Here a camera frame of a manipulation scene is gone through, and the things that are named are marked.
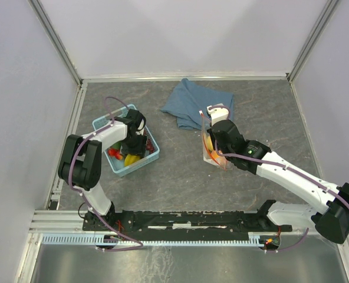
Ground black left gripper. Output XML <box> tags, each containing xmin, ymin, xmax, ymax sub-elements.
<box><xmin>120</xmin><ymin>132</ymin><xmax>149</xmax><ymax>160</ymax></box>

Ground purple toy grapes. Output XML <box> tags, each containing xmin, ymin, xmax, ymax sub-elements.
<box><xmin>146</xmin><ymin>135</ymin><xmax>156</xmax><ymax>154</ymax></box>

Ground yellow toy starfruit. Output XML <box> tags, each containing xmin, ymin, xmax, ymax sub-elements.
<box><xmin>124</xmin><ymin>154</ymin><xmax>141</xmax><ymax>167</ymax></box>

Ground orange-red toy peach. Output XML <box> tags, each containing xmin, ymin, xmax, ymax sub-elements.
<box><xmin>211</xmin><ymin>150</ymin><xmax>227</xmax><ymax>167</ymax></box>

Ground clear zip bag orange zipper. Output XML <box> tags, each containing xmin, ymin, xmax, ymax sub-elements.
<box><xmin>199</xmin><ymin>110</ymin><xmax>232</xmax><ymax>170</ymax></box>

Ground light blue plastic basket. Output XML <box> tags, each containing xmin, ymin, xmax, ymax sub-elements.
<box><xmin>92</xmin><ymin>106</ymin><xmax>160</xmax><ymax>177</ymax></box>

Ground yellow toy pear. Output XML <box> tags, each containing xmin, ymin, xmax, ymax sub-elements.
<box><xmin>205</xmin><ymin>136</ymin><xmax>214</xmax><ymax>152</ymax></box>

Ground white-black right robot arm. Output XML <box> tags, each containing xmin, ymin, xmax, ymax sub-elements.
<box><xmin>208</xmin><ymin>119</ymin><xmax>349</xmax><ymax>244</ymax></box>

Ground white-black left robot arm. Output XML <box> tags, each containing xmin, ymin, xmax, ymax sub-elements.
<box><xmin>58</xmin><ymin>109</ymin><xmax>147</xmax><ymax>230</ymax></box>

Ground green toy leaves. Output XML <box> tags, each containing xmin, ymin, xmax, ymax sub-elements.
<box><xmin>111</xmin><ymin>141</ymin><xmax>121</xmax><ymax>150</ymax></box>

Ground red toy strawberry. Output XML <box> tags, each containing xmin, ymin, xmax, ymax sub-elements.
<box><xmin>107</xmin><ymin>147</ymin><xmax>123</xmax><ymax>160</ymax></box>

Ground blue folded cloth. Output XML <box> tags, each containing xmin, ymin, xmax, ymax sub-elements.
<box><xmin>160</xmin><ymin>78</ymin><xmax>234</xmax><ymax>130</ymax></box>

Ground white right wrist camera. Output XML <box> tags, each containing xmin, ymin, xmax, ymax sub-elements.
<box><xmin>207</xmin><ymin>104</ymin><xmax>231</xmax><ymax>126</ymax></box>

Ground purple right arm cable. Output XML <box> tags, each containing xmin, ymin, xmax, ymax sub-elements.
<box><xmin>206</xmin><ymin>104</ymin><xmax>349</xmax><ymax>253</ymax></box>

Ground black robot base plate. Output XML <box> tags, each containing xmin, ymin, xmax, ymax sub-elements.
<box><xmin>83</xmin><ymin>209</ymin><xmax>293</xmax><ymax>241</ymax></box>

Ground light blue cable duct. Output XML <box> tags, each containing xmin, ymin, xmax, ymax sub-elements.
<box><xmin>41</xmin><ymin>232</ymin><xmax>266</xmax><ymax>247</ymax></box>

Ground aluminium frame post left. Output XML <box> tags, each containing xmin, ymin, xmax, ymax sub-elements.
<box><xmin>28</xmin><ymin>0</ymin><xmax>83</xmax><ymax>85</ymax></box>

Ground aluminium frame post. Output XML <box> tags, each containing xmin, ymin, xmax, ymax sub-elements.
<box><xmin>28</xmin><ymin>0</ymin><xmax>83</xmax><ymax>85</ymax></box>
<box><xmin>287</xmin><ymin>0</ymin><xmax>340</xmax><ymax>84</ymax></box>

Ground aluminium frame post right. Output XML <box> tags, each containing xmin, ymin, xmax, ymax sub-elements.
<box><xmin>287</xmin><ymin>0</ymin><xmax>340</xmax><ymax>84</ymax></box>

